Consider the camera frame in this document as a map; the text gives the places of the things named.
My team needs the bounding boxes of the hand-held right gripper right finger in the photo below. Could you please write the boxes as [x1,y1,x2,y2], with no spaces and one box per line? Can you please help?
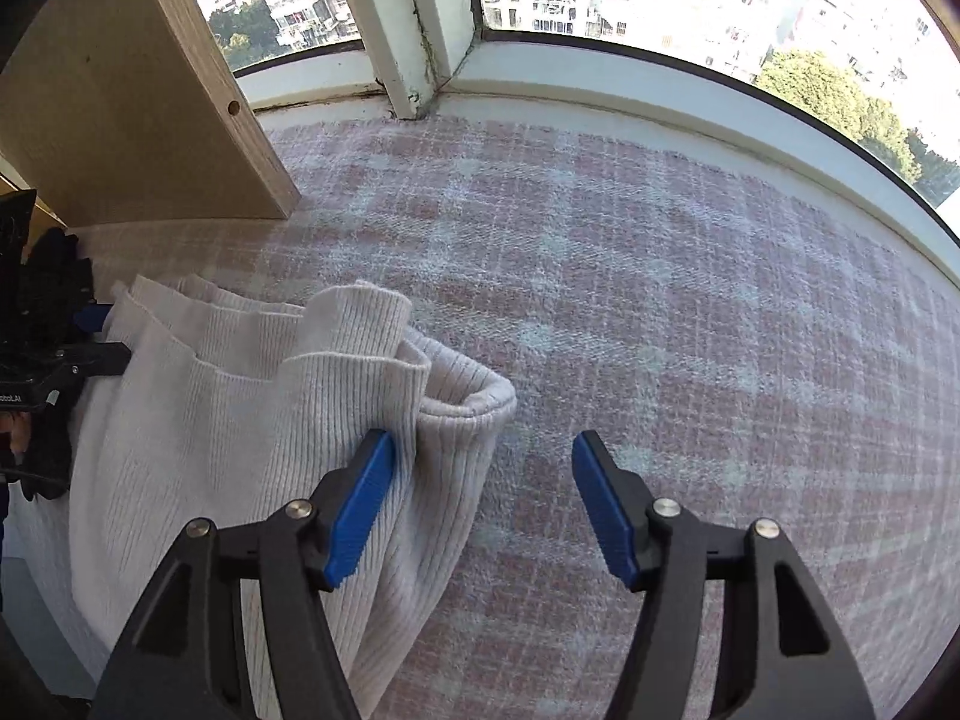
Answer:
[571,430,877,720]

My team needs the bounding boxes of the green tree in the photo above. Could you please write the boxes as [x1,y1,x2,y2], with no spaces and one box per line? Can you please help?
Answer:
[752,49,960,205]
[208,0,284,67]

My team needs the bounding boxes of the black clothes with yellow print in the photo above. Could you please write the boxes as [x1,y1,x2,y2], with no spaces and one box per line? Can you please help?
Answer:
[19,229,96,502]

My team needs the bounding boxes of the pink plaid blanket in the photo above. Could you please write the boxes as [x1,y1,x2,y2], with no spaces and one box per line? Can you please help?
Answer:
[15,116,960,720]

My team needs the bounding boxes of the cream ribbed knit sweater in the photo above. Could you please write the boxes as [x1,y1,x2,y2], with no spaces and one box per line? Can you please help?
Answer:
[67,279,518,720]

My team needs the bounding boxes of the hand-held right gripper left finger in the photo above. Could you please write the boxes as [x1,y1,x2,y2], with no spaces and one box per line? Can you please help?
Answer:
[90,429,397,720]

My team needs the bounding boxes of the wooden panel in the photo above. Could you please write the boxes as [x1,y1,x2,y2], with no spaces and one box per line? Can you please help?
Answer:
[0,0,302,231]

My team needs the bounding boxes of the person's left hand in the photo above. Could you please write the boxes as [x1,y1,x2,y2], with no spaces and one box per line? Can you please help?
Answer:
[0,412,32,467]

